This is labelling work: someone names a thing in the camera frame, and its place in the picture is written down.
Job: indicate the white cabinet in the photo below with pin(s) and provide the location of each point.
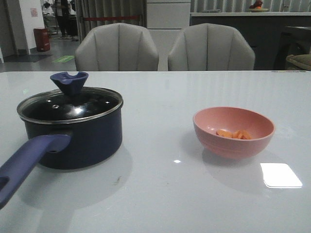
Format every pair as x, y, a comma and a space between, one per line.
167, 14

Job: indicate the right beige upholstered chair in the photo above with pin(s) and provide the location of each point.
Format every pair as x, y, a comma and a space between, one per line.
210, 47

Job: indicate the dark side table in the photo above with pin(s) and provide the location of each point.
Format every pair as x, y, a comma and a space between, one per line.
294, 40

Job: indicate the olive cushion seat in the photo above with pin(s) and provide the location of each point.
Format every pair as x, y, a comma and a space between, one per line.
298, 62

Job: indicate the orange ham slices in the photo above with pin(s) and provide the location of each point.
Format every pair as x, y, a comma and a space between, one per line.
239, 134

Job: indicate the person in dark clothes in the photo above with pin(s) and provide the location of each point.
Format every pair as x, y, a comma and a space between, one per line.
62, 12

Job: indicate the red trash bin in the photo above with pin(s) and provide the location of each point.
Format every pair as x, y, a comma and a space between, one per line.
42, 39

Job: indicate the left beige upholstered chair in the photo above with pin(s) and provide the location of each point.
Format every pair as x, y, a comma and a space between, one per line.
117, 47

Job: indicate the glass lid blue knob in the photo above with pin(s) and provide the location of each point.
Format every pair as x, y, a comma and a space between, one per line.
71, 102

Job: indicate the red barrier belt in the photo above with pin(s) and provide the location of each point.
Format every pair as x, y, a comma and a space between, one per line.
136, 17

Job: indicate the fruit plate on counter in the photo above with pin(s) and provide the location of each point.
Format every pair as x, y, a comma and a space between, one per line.
257, 6

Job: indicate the pink plastic bowl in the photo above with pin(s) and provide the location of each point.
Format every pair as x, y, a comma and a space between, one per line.
208, 121

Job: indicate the dark blue saucepan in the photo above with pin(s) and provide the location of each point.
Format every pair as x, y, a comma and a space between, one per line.
61, 146

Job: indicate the dark grey sideboard counter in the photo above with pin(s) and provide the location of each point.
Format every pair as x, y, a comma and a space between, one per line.
261, 30

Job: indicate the beige upholstered chair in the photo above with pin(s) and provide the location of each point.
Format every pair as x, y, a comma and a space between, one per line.
117, 47
210, 47

